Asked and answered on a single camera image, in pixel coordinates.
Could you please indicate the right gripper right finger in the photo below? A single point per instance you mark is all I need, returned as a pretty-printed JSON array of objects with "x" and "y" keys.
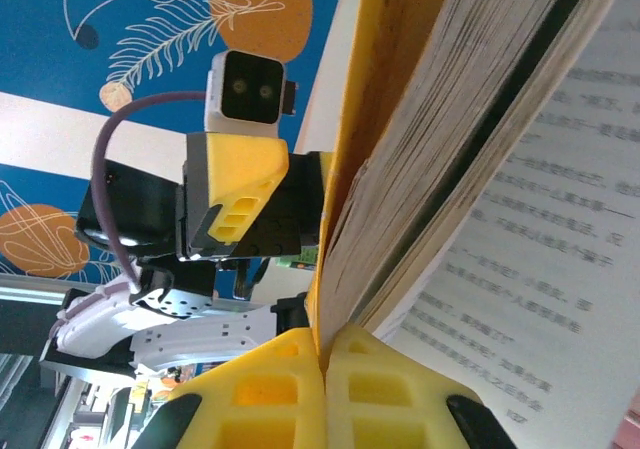
[{"x": 385, "y": 399}]

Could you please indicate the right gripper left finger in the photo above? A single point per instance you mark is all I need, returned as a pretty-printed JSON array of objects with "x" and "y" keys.
[{"x": 265, "y": 399}]

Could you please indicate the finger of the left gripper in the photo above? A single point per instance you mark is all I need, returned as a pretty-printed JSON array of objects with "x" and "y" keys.
[
  {"x": 235, "y": 179},
  {"x": 317, "y": 189}
]

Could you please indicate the yellow paperback book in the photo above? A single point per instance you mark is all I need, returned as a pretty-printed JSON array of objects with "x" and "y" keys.
[{"x": 450, "y": 119}]

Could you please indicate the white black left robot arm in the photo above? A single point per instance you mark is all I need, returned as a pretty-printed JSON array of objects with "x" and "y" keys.
[{"x": 200, "y": 329}]

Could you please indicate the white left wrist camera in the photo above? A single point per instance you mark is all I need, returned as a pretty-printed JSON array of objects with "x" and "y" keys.
[{"x": 250, "y": 89}]

